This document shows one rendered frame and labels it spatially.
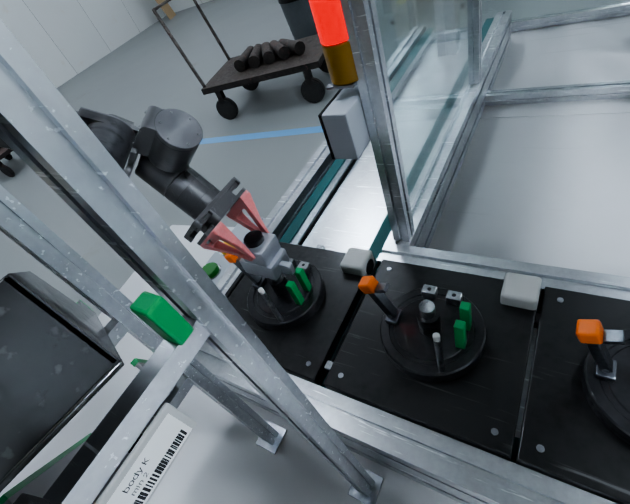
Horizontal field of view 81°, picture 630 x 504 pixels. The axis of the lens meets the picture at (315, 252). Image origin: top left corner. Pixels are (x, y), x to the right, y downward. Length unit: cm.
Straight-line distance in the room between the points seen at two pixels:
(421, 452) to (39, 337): 42
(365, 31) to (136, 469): 46
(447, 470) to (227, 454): 36
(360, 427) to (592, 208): 62
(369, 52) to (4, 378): 46
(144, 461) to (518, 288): 49
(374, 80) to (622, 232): 54
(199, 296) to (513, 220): 73
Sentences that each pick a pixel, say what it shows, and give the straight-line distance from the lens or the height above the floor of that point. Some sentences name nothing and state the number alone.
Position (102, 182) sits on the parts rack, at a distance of 18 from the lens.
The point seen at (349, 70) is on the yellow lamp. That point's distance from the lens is 52.
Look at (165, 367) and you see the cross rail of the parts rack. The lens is 22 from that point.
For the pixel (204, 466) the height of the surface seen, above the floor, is 86.
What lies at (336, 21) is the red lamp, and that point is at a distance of 51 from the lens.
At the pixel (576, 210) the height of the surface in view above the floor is 86.
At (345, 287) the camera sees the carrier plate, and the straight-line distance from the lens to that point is 64.
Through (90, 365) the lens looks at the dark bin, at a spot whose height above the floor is 132.
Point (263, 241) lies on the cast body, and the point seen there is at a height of 111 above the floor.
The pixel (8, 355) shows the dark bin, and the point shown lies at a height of 135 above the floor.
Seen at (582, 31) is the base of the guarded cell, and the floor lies 86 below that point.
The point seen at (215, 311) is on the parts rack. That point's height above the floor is 130.
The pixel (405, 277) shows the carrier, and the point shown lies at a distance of 63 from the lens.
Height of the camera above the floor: 146
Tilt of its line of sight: 43 degrees down
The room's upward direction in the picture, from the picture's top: 25 degrees counter-clockwise
